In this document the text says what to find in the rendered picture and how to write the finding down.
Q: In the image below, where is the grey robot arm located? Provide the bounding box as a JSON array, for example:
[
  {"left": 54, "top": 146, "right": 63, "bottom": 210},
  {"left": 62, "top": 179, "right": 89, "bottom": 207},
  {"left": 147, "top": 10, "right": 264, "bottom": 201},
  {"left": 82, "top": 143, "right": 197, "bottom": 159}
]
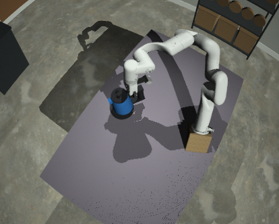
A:
[{"left": 123, "top": 29, "right": 228, "bottom": 135}]

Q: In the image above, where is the blue kettle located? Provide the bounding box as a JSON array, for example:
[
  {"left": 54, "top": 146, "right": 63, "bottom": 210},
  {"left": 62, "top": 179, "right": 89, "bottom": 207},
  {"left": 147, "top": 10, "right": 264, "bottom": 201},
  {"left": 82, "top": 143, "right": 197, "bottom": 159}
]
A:
[{"left": 108, "top": 84, "right": 145, "bottom": 115}]

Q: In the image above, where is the dark grey round disk with central stud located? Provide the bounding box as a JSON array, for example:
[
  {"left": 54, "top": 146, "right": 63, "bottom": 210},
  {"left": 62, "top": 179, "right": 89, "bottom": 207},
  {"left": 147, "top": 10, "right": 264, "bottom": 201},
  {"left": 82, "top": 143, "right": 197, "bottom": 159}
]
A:
[{"left": 111, "top": 104, "right": 134, "bottom": 119}]

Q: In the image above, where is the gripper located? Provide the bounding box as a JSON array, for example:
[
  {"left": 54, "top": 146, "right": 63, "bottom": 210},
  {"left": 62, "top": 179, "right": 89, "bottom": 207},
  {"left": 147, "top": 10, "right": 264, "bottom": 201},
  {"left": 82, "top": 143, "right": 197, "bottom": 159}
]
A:
[{"left": 125, "top": 82, "right": 137, "bottom": 98}]

